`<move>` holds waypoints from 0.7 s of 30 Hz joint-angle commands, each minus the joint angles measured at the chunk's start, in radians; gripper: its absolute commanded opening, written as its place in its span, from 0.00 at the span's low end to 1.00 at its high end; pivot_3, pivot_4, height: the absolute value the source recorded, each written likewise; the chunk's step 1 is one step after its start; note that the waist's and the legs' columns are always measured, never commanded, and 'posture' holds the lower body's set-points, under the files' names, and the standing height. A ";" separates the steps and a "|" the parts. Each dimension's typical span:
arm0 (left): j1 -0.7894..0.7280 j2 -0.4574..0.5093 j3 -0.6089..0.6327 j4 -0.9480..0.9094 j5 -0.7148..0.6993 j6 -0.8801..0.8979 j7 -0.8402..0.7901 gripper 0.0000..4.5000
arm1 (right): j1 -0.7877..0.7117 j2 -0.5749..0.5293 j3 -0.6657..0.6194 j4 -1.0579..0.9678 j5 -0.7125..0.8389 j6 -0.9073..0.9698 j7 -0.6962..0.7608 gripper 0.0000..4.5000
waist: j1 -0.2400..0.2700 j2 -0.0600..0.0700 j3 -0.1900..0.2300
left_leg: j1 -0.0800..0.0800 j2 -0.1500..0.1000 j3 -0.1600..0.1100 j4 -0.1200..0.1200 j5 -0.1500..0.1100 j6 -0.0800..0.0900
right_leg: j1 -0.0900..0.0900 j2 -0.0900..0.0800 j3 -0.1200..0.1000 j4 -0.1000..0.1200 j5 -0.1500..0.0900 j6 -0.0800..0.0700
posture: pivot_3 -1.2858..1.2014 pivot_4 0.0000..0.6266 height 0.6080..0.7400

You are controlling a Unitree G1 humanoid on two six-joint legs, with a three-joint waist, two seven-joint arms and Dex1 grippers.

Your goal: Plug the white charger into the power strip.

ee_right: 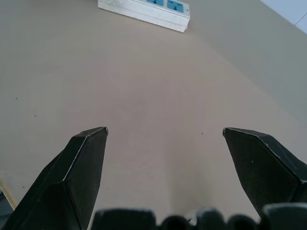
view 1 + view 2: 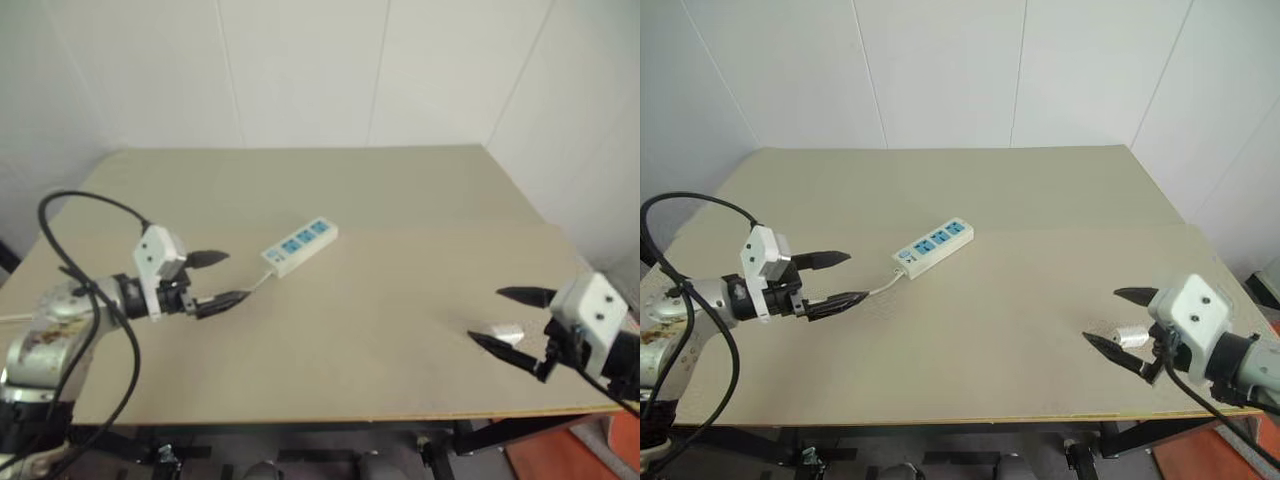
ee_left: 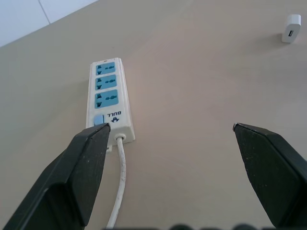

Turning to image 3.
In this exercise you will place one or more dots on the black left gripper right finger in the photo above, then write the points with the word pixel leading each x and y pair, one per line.
pixel 266 167

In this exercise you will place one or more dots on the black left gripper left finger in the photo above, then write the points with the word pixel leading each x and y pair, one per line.
pixel 72 172

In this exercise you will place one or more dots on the white power strip with cord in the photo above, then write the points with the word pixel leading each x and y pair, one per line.
pixel 109 95

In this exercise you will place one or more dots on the white USB charger plug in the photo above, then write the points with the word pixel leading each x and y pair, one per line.
pixel 291 29

